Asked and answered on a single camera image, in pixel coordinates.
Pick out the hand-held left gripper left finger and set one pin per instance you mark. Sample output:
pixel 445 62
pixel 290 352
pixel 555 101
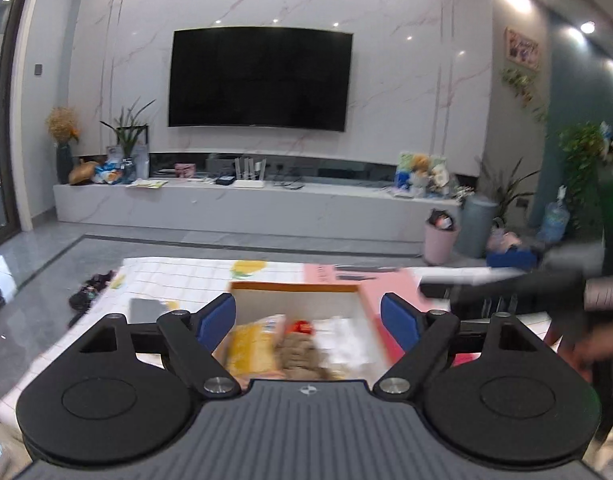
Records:
pixel 219 317

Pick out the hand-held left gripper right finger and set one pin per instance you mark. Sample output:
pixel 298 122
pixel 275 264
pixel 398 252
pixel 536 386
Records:
pixel 399 317

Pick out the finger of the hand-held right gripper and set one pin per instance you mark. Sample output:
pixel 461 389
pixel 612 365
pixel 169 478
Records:
pixel 511 258
pixel 536 287

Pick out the yellow soft cloth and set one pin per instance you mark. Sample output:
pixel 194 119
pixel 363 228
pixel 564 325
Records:
pixel 251 347

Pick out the pink and red storage box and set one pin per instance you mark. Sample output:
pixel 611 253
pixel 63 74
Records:
pixel 296 302

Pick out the small orange red toy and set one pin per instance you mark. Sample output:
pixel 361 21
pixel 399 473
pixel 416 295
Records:
pixel 302 327

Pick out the brown plush bear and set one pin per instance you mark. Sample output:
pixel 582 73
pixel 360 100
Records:
pixel 304 357

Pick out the person's right hand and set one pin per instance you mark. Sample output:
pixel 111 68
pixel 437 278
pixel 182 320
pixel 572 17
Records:
pixel 586 347

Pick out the pink bag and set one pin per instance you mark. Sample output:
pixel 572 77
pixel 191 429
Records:
pixel 505 241

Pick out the grey trash bin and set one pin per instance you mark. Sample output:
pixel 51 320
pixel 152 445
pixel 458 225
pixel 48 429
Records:
pixel 479 227

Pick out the blue water jug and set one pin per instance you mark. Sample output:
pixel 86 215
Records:
pixel 554 220

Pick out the large bushy green plant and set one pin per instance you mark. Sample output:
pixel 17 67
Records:
pixel 584 160

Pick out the potted long leaf plant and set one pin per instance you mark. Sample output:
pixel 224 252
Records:
pixel 509 190

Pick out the grey flat object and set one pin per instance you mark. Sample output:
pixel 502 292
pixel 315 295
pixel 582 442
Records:
pixel 149 310

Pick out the pink trash bin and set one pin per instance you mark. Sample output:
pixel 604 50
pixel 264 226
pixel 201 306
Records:
pixel 440 242

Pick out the colourful toy pile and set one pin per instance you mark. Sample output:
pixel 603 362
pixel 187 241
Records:
pixel 420 175

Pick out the white stone television console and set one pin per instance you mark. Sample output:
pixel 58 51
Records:
pixel 286 210

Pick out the pair of dark slippers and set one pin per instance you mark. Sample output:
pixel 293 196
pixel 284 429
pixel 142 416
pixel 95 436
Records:
pixel 91 290

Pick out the small black device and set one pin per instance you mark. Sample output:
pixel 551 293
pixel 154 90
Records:
pixel 225 180

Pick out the white router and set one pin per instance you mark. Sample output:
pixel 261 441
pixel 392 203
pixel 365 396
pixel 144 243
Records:
pixel 250 180

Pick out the pink tissue box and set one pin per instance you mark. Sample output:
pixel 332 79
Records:
pixel 185 170

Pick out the papers on console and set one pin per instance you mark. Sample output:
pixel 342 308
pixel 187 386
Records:
pixel 147 183

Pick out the hanging vine plant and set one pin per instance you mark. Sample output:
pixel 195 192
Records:
pixel 524 90

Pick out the blue and white snack bag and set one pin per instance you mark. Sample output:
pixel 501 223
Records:
pixel 109 174

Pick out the green leafy plant in vase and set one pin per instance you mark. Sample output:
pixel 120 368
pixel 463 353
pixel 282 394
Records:
pixel 129 140

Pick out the brown snack bag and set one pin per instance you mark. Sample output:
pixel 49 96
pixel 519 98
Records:
pixel 82 172

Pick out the vase of yellow dried flowers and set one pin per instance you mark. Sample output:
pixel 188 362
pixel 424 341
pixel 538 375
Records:
pixel 64 140

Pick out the glass sliding door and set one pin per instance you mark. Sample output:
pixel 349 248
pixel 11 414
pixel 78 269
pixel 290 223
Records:
pixel 4 110

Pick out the framed wall picture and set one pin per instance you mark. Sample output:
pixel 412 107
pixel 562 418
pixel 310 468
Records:
pixel 522 49

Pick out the black wall television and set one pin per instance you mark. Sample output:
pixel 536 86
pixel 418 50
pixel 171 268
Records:
pixel 259 80

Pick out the grey wall switch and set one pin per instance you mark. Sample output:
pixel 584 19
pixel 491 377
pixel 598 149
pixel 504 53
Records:
pixel 37 69

